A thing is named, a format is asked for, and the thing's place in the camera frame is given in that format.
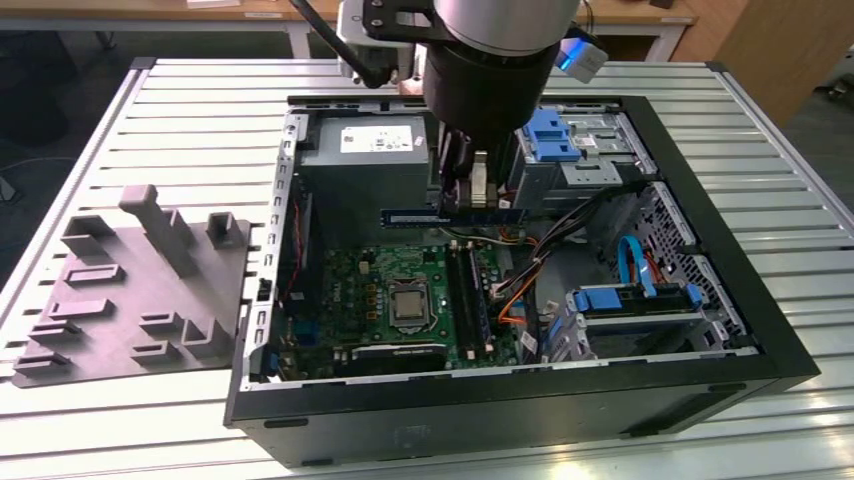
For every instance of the black open PC case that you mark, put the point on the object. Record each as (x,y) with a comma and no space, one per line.
(467,415)

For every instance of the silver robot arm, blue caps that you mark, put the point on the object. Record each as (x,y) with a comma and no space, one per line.
(507,25)

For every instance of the black RAM slot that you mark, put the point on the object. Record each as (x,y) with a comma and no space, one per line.
(460,300)

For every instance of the silver disk bay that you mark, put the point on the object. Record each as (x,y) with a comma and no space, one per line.
(647,320)

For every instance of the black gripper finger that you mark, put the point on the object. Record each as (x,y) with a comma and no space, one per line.
(453,175)
(481,180)

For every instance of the wooden cabinet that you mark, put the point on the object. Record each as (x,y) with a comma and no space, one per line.
(767,50)

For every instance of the wooden desk, white legs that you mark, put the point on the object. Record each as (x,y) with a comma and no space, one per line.
(627,17)

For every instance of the grey plastic parts rack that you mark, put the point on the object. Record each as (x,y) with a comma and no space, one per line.
(133,300)

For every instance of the silver CPU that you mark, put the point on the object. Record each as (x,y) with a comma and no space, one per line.
(408,305)

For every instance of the disk drive in blue carrier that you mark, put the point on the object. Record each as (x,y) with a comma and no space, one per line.
(600,300)

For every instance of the black CPU socket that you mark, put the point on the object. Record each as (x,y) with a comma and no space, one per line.
(409,284)

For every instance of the grey power supply unit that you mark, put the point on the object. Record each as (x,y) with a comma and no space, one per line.
(360,200)

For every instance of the silver drive cage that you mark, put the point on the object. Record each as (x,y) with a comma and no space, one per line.
(603,172)

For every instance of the blue plastic drive carrier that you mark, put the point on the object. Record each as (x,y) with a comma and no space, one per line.
(550,147)

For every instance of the black graphics card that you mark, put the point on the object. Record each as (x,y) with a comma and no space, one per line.
(400,352)

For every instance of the green motherboard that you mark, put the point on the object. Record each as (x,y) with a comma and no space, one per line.
(353,280)

